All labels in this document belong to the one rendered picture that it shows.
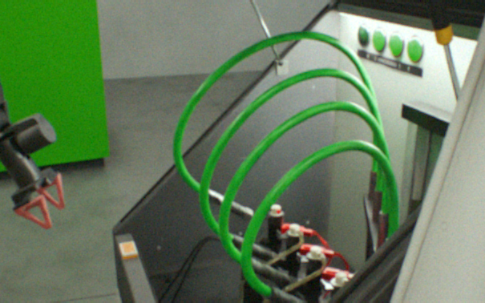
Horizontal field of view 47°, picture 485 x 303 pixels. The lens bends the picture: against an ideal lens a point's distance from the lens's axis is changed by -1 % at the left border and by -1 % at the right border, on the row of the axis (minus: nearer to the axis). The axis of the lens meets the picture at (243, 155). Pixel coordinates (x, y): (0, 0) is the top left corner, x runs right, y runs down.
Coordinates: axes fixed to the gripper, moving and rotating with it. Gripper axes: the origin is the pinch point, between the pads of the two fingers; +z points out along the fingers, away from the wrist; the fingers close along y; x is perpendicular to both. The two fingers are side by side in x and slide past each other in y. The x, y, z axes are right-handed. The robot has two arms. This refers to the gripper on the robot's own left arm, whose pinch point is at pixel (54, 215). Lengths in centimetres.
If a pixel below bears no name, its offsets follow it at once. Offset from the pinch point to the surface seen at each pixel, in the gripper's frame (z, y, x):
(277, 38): -16, -22, -61
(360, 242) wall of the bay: 39, 3, -58
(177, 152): -7.7, -27.4, -39.1
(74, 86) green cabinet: -3, 278, 84
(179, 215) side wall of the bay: 14.4, 4.7, -23.4
